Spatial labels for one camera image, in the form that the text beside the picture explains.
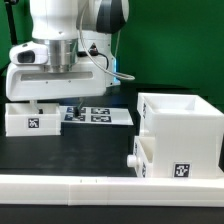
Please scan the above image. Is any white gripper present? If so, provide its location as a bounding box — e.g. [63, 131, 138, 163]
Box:
[5, 61, 108, 118]

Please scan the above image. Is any white drawer tray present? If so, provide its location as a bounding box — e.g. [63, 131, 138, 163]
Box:
[5, 103, 61, 137]
[127, 136, 155, 178]

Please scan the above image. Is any white front drawer tray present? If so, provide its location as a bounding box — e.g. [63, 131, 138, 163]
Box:
[127, 136, 155, 178]

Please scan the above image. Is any white drawer cabinet box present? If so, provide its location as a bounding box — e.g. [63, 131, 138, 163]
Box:
[136, 93, 224, 179]

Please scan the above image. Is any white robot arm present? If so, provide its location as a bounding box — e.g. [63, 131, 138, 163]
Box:
[6, 0, 129, 103]

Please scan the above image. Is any white marker tag sheet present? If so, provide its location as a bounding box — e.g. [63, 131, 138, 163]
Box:
[59, 106, 133, 125]

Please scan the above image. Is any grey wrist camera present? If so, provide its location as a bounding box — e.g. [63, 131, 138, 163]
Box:
[9, 41, 48, 65]

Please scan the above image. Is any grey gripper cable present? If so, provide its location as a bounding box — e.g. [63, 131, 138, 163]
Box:
[77, 3, 136, 82]

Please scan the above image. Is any white L-shaped fence wall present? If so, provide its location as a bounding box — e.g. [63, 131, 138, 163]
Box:
[0, 173, 224, 207]

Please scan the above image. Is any black camera stand pole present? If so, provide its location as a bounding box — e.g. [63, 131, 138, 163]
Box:
[4, 0, 19, 46]

